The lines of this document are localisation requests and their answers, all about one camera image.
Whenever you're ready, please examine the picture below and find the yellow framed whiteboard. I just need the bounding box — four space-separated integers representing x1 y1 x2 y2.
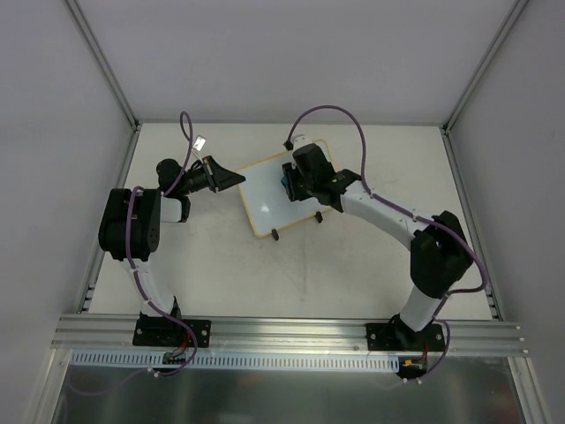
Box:
236 151 330 238

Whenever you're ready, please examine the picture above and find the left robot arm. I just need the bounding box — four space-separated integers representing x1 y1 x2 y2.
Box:
98 155 245 345

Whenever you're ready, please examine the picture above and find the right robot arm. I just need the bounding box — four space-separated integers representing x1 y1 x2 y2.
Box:
282 141 472 351

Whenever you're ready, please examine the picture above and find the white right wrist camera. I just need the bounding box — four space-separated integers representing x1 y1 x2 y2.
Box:
283 134 312 151

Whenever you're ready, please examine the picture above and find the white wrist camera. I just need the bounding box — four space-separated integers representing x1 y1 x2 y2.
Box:
283 134 312 151
192 135 207 161

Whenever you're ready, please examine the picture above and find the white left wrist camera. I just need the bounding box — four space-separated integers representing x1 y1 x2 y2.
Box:
192 135 207 161

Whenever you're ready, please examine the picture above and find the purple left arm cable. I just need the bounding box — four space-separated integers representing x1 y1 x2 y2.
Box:
65 110 199 394

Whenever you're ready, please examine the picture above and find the left aluminium frame post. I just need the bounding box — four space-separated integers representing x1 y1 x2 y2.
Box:
63 0 139 130

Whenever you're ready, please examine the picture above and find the aluminium frame post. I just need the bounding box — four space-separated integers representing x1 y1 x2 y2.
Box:
63 0 139 130
441 0 530 135

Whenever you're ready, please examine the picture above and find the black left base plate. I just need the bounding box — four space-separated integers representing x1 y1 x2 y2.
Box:
132 314 212 348

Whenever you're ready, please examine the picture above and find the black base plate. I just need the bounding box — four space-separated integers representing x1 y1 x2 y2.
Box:
365 321 445 352
132 314 212 348

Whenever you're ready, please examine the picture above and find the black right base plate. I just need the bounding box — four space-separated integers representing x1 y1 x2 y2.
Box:
365 321 445 352

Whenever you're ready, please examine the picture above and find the aluminium front rail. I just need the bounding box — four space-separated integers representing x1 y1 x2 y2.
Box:
50 314 531 357

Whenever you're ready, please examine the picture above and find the white slotted cable duct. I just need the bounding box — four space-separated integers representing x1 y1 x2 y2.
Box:
70 350 400 374

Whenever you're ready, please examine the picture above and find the right aluminium frame post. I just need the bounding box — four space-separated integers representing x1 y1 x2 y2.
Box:
441 0 530 135

